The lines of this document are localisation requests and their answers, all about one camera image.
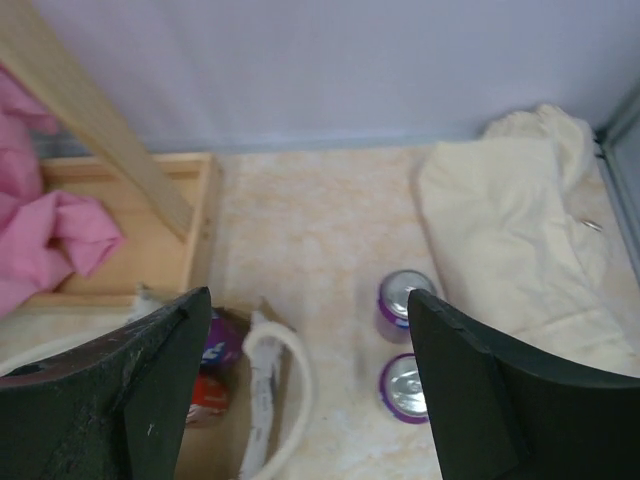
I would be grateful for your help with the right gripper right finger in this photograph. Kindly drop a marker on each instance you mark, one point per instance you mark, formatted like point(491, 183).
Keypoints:
point(502, 409)

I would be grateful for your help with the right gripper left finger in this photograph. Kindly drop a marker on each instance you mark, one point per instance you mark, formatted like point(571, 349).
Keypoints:
point(112, 408)

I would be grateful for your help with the purple soda can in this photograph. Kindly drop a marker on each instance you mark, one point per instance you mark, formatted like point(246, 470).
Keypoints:
point(223, 346)
point(392, 303)
point(400, 390)

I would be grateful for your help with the brown canvas bag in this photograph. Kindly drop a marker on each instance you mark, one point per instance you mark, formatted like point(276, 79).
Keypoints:
point(274, 392)

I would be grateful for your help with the middle red soda can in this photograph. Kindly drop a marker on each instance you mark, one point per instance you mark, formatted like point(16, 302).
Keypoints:
point(210, 401)

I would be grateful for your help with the pink t-shirt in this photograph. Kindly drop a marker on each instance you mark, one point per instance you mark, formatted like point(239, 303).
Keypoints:
point(45, 236)

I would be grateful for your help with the beige folded cloth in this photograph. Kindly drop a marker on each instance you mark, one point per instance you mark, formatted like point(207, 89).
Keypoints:
point(511, 244)

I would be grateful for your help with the wooden clothes rack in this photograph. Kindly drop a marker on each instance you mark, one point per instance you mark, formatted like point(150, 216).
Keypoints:
point(166, 204)

